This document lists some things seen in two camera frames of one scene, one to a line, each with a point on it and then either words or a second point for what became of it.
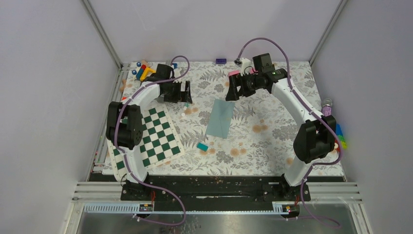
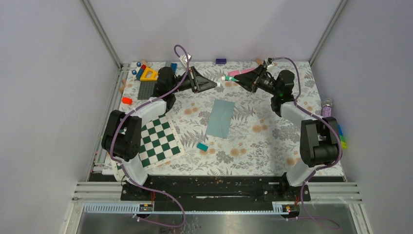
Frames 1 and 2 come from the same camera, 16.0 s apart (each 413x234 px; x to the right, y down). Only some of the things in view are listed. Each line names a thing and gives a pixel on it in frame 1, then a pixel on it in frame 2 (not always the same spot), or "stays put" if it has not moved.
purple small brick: x=220 y=61 stays put
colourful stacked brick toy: x=339 y=132 stays put
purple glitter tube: x=327 y=107 stays put
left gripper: x=181 y=96 to x=199 y=83
